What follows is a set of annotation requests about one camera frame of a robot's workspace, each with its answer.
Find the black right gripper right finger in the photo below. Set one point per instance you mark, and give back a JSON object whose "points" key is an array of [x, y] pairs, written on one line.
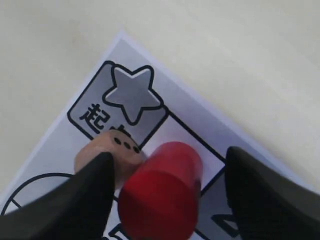
{"points": [[265, 204]]}

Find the red cylinder game piece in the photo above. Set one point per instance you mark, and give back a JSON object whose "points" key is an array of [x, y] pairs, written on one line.
{"points": [[161, 200]]}

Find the paper game board sheet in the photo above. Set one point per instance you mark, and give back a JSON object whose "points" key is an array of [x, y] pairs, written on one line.
{"points": [[129, 90]]}

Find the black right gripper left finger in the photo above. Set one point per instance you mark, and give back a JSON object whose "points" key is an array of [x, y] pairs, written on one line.
{"points": [[76, 210]]}

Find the wooden die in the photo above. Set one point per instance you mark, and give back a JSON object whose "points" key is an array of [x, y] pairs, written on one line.
{"points": [[125, 153]]}

